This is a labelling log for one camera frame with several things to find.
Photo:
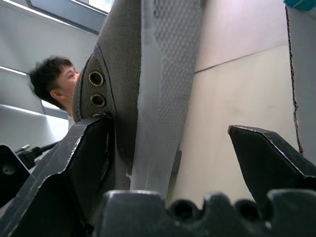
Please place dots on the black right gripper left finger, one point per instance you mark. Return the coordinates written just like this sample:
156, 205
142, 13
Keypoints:
61, 177

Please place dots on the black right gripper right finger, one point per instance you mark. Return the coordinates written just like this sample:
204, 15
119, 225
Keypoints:
266, 163

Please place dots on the grey canvas shoe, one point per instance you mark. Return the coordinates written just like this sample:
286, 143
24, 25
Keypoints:
118, 49

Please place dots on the cardboard shoebox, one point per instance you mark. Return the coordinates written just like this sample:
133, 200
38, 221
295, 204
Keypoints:
234, 86

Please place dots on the black robot housing part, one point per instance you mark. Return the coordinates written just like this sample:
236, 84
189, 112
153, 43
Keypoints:
11, 172

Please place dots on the person's head with black hair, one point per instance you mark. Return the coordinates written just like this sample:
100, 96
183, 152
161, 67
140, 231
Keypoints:
49, 79

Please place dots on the teal object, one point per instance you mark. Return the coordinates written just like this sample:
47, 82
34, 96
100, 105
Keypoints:
301, 4

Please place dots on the ceiling light panel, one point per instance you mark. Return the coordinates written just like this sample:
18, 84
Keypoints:
74, 10

